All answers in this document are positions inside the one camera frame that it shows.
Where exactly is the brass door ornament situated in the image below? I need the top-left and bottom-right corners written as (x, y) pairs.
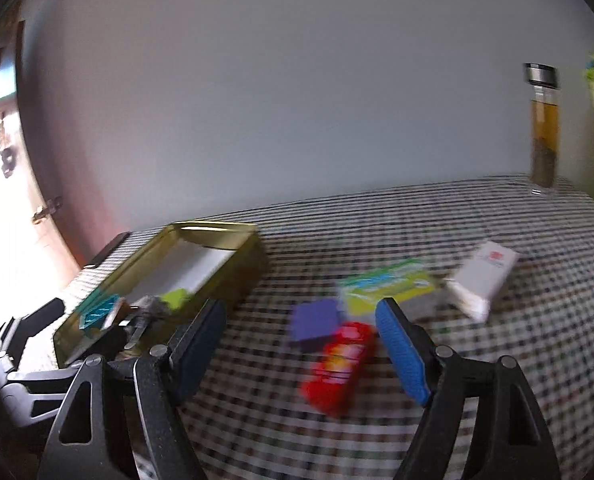
top-left (0, 112), bottom-right (20, 178)

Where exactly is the brass door hinge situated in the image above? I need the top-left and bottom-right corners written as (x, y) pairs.
top-left (32, 196), bottom-right (62, 224)

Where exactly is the glass tea bottle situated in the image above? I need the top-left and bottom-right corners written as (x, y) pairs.
top-left (524, 62), bottom-right (560, 196)

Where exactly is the checkered tablecloth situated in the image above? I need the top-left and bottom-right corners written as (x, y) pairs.
top-left (7, 175), bottom-right (594, 480)

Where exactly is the teal plastic block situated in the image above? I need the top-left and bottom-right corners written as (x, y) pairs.
top-left (79, 295), bottom-right (122, 332)

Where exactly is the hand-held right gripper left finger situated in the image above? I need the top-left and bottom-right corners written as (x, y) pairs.
top-left (37, 298), bottom-right (227, 480)

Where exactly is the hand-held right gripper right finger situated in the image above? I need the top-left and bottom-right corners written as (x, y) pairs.
top-left (374, 297), bottom-right (562, 480)

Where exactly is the red snack packet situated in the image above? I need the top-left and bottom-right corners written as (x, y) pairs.
top-left (301, 322), bottom-right (377, 417)

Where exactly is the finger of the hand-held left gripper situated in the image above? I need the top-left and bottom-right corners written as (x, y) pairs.
top-left (0, 297), bottom-right (66, 361)
top-left (0, 357), bottom-right (98, 428)

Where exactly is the green yellow flat box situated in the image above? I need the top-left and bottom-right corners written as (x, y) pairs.
top-left (338, 258), bottom-right (438, 317)

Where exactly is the gold metal tin tray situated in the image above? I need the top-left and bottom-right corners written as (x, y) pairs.
top-left (52, 221), bottom-right (269, 368)

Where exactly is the purple box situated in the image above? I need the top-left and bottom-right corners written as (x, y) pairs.
top-left (291, 298), bottom-right (345, 354)

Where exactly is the white box with red mark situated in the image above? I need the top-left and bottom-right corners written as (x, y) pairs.
top-left (444, 241), bottom-right (520, 322)

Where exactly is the wooden door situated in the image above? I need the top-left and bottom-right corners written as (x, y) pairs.
top-left (0, 20), bottom-right (85, 331)

